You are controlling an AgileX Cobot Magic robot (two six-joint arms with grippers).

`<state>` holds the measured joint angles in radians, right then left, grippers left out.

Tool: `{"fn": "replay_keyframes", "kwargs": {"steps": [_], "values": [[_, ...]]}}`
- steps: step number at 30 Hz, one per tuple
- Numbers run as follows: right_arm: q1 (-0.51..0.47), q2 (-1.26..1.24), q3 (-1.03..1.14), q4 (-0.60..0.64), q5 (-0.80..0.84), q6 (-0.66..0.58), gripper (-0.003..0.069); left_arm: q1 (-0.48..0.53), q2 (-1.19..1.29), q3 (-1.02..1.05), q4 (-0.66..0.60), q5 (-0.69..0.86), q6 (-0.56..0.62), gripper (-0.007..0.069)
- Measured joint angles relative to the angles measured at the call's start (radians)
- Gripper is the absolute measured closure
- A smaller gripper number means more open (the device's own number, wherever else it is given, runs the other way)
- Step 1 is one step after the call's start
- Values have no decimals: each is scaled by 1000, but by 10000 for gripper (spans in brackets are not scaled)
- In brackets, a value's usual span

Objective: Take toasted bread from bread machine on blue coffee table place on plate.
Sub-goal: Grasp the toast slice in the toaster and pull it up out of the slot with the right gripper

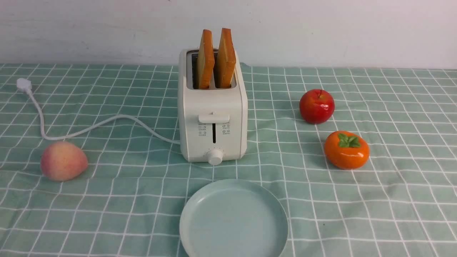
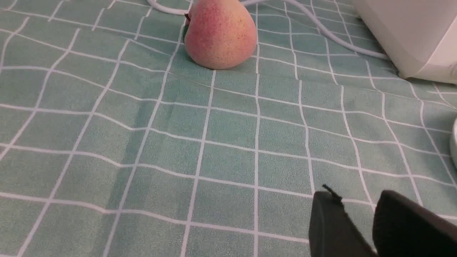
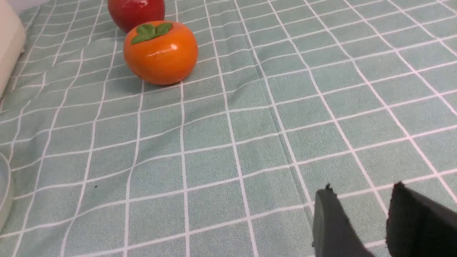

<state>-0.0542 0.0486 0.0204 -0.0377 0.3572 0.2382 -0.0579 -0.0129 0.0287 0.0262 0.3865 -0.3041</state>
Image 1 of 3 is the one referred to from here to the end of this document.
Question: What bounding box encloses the toast slice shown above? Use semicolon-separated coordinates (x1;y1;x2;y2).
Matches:
216;28;236;89
196;29;215;89

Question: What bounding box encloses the white two-slot toaster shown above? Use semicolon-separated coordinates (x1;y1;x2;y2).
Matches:
177;49;248;165

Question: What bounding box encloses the light green round plate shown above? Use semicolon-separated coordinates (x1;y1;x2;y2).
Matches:
179;179;289;257

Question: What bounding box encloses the red apple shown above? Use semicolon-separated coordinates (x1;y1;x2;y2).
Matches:
299;89;336;124

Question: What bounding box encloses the orange persimmon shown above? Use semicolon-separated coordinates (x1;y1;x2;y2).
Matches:
324;131;370;170

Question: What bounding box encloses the pink peach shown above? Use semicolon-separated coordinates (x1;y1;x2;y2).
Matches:
40;141;88;182

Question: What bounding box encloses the green checkered tablecloth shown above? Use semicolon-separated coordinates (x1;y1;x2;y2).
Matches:
0;63;457;257

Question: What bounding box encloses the white power cable with plug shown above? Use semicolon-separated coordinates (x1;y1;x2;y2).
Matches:
16;78;181;145

